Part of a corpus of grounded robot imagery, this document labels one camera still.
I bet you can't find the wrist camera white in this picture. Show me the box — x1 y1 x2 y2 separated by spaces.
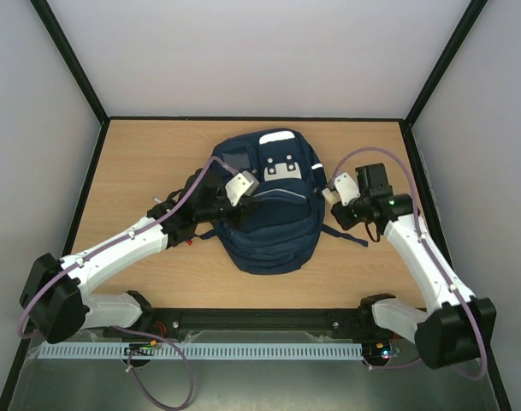
334 172 360 206
225 170 259 206

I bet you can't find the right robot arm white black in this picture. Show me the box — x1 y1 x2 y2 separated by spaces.
323 164 496 369

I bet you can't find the small glue stick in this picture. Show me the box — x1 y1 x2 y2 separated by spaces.
322 188 340 205

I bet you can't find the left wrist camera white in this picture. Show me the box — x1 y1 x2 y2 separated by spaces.
225 170 259 206

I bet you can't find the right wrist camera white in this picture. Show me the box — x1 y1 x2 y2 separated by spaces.
334 172 360 206

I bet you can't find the navy blue backpack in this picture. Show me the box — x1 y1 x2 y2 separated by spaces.
200 128 368 275

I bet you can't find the black aluminium frame rail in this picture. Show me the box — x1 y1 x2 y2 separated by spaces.
28 306 483 339

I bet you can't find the light blue cable duct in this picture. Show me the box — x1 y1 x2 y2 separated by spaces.
38 342 364 360

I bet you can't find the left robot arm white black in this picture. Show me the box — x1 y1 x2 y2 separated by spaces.
20 169 258 344

